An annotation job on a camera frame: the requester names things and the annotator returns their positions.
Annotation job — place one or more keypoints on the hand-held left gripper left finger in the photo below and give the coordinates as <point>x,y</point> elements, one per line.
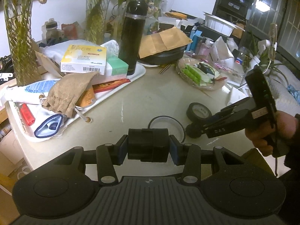
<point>121,150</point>

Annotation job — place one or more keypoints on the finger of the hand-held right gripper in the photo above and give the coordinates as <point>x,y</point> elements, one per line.
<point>218,121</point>
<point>236,105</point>

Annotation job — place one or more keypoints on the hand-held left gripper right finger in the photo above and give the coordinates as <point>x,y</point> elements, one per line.
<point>174,152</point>

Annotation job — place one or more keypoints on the small black connector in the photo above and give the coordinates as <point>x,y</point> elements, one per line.
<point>194,131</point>

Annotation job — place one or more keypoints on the black cylindrical part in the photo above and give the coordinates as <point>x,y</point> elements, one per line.
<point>148,145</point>

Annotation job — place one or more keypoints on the person's right hand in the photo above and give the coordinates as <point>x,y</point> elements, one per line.
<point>259,138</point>

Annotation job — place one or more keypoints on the black tape roll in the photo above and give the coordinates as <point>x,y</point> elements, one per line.
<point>199,105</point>

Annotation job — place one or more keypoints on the white knitted blanket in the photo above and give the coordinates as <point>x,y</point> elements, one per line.
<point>286,91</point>

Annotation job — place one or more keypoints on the white phone gimbal tripod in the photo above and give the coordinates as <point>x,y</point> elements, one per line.
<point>255,59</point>

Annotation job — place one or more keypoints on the soda bottle with blue label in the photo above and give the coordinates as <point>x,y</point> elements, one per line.
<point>239,59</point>

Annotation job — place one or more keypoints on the small black packet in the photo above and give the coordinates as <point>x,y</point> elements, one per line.
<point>206,69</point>

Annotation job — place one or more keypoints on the white plastic bag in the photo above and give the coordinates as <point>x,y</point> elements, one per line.
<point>220,50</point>

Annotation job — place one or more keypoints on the orange packet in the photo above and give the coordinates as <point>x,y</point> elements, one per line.
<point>88,97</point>

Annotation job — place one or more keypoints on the red packet strip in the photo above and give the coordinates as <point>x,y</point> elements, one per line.
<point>110,85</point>

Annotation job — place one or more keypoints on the round glass plate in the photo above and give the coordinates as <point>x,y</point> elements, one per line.
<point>181,66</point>

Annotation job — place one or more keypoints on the wooden skewers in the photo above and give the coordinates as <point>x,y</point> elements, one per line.
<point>165,67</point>

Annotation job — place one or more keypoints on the blue face mask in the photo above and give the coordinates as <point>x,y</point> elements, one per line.
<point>49,127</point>

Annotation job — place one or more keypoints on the row of cosmetic boxes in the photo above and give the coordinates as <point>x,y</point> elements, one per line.
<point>194,39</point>

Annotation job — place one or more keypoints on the white tray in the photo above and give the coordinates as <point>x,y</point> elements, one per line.
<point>138,72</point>

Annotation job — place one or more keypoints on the white plastic container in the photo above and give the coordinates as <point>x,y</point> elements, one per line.
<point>219,23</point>

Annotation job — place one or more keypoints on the green tissue pack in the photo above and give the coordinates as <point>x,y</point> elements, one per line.
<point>116,68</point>

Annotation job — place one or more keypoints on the window with grille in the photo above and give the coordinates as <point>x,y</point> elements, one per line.
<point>283,11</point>

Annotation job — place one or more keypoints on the dark shelf unit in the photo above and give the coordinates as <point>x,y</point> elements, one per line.
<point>236,0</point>

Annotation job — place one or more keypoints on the brown paper envelope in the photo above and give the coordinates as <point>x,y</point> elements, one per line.
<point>164,41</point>

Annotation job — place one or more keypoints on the yellow white medicine box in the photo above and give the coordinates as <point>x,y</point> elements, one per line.
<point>82,58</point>

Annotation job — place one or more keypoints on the red lighter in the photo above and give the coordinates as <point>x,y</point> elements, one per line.
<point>27,114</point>

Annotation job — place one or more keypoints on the white tube with blue print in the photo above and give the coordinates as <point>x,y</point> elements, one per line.
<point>30,89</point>

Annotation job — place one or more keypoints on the plain cardboard carton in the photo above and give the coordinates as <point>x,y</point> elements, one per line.
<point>9,150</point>

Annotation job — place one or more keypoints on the black thermos bottle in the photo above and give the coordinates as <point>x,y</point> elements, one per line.
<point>132,37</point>

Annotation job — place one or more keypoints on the white plastic pouch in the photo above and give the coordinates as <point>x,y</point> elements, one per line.
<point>54,51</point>

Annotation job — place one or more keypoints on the wooden side table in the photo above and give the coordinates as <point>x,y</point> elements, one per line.
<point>3,112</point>

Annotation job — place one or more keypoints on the glass vase with green stems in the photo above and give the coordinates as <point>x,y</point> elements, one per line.
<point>96,21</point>

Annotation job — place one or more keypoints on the glass vase with pale flowers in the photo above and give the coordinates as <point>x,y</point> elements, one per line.
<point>20,39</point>

